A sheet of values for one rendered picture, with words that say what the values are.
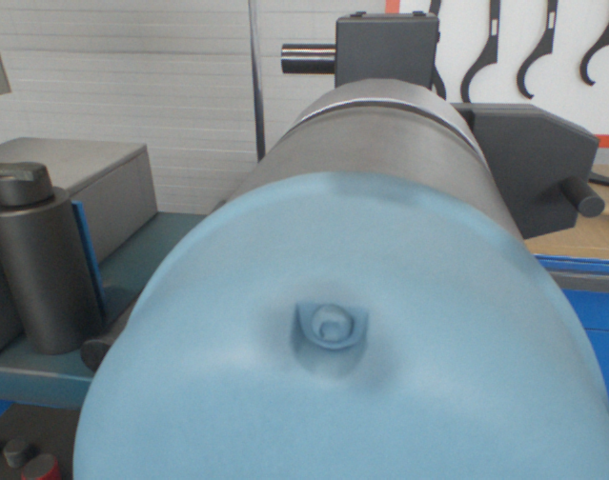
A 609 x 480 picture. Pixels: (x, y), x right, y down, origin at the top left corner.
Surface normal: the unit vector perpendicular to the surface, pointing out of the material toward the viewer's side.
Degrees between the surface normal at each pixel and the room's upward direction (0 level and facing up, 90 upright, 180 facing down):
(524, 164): 90
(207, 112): 90
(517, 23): 90
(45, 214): 90
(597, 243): 0
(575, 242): 0
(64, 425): 0
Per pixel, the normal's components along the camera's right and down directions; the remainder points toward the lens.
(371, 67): -0.18, 0.45
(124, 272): -0.01, -0.89
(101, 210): 0.98, 0.07
